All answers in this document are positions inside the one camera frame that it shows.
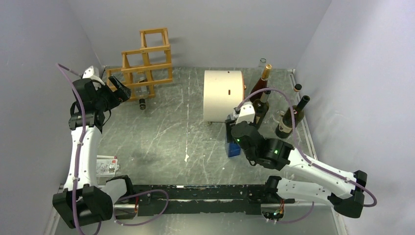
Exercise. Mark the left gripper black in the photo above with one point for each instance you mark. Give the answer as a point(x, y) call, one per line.
point(117, 97)

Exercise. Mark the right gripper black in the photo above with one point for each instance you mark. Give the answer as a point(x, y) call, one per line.
point(228, 122)

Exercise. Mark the blue glass bottle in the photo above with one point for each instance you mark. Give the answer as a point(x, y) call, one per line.
point(232, 149)

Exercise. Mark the clear square whisky bottle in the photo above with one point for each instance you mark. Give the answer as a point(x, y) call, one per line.
point(142, 93)

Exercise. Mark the dark green bottle silver cap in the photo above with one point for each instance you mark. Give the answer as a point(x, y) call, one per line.
point(262, 105)

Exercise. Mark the wooden hexagonal wine rack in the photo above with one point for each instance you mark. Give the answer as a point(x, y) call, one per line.
point(142, 75)

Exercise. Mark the dark green labelled wine bottle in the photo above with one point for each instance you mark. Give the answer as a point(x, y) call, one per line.
point(285, 127)

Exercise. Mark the dark bottle gold foil neck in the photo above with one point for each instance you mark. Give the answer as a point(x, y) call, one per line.
point(261, 83)

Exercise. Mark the clear glass bottle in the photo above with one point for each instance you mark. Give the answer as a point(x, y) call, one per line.
point(262, 64)

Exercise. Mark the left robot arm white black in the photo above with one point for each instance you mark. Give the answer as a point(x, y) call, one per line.
point(82, 202)

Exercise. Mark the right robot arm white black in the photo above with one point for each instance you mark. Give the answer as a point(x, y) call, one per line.
point(343, 190)

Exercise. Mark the cream cylindrical drum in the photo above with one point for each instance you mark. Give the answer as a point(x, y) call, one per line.
point(223, 90)

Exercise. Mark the white paper card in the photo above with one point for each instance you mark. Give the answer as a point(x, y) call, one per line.
point(106, 166)

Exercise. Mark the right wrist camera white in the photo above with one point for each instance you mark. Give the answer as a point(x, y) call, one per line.
point(245, 113)

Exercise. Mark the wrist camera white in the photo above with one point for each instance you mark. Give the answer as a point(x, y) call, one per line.
point(245, 113)
point(92, 72)

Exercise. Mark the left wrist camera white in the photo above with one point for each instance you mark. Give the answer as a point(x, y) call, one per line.
point(92, 72)

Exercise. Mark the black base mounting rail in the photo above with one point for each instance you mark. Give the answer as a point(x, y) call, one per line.
point(175, 199)

